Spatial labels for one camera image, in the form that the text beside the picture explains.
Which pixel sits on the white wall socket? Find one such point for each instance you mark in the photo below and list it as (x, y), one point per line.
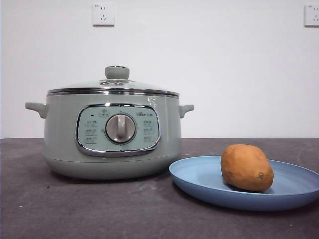
(104, 15)
(312, 15)

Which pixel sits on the brown potato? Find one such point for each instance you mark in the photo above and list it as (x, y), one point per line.
(245, 166)

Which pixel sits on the glass lid with green knob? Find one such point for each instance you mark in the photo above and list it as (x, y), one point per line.
(116, 72)

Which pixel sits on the blue round plate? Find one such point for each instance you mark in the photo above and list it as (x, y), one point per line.
(199, 184)

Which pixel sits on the pale green electric steamer pot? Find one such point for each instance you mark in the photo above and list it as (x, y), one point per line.
(62, 124)

